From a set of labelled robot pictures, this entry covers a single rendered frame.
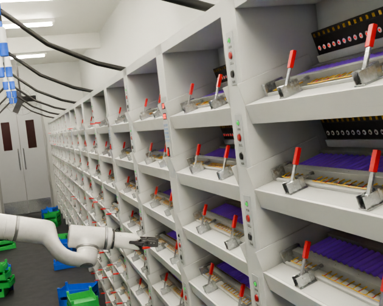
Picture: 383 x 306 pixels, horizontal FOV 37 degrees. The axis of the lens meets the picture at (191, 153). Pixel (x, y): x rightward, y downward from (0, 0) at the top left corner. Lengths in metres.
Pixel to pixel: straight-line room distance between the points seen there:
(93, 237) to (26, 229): 0.24
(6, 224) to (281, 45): 1.19
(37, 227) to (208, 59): 0.84
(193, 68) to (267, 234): 0.84
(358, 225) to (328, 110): 0.19
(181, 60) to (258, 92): 0.72
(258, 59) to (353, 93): 0.45
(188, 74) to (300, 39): 0.70
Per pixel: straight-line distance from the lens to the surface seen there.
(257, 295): 1.40
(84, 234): 2.16
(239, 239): 1.57
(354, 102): 0.91
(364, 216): 0.92
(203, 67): 2.01
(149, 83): 2.67
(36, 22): 7.43
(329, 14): 1.35
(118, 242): 2.17
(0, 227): 2.11
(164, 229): 2.71
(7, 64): 5.68
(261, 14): 1.34
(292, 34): 1.36
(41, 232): 2.12
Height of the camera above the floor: 1.47
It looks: 3 degrees down
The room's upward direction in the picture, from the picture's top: 6 degrees counter-clockwise
